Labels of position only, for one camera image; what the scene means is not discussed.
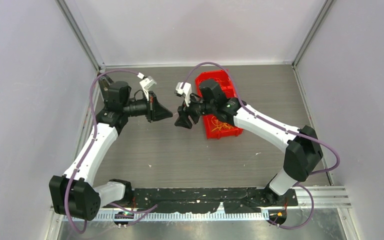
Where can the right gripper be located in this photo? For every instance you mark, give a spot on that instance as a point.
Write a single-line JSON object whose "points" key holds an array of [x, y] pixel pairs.
{"points": [[183, 120]]}

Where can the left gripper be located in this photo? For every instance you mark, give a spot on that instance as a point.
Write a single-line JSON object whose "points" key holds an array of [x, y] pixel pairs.
{"points": [[155, 111]]}

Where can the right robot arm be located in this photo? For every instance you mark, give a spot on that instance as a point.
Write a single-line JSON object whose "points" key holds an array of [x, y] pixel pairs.
{"points": [[302, 152]]}

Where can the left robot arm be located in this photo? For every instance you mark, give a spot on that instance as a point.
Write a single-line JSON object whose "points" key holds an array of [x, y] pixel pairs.
{"points": [[73, 193]]}

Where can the red compartment bin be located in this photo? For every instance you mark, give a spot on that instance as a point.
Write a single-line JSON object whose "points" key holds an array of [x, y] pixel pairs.
{"points": [[214, 128]]}

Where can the black metronome box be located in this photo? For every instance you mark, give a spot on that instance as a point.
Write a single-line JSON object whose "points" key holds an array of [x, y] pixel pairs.
{"points": [[105, 82]]}

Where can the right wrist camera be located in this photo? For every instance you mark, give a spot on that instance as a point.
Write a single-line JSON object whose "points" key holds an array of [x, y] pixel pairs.
{"points": [[184, 89]]}

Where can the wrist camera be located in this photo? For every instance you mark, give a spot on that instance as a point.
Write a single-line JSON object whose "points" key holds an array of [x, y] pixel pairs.
{"points": [[147, 83], [184, 89]]}

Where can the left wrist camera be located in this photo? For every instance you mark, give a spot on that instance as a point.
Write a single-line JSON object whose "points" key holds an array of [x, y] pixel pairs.
{"points": [[147, 83]]}

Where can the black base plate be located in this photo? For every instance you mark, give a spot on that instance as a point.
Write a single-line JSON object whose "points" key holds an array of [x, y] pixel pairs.
{"points": [[234, 200]]}

